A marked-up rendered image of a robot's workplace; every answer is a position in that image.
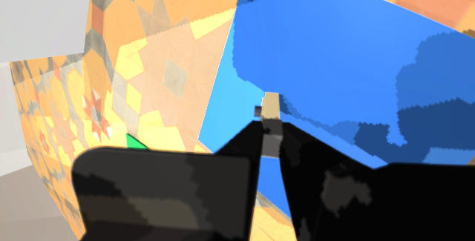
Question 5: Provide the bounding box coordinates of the black panel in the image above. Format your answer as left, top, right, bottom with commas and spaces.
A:
0, 0, 89, 63

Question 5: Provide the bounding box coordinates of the blue square mat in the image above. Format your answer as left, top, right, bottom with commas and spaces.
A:
198, 0, 475, 168

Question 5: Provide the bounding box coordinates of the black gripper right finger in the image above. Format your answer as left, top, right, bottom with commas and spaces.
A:
279, 122, 475, 241

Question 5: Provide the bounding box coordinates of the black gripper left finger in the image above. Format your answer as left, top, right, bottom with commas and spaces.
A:
71, 120, 264, 241

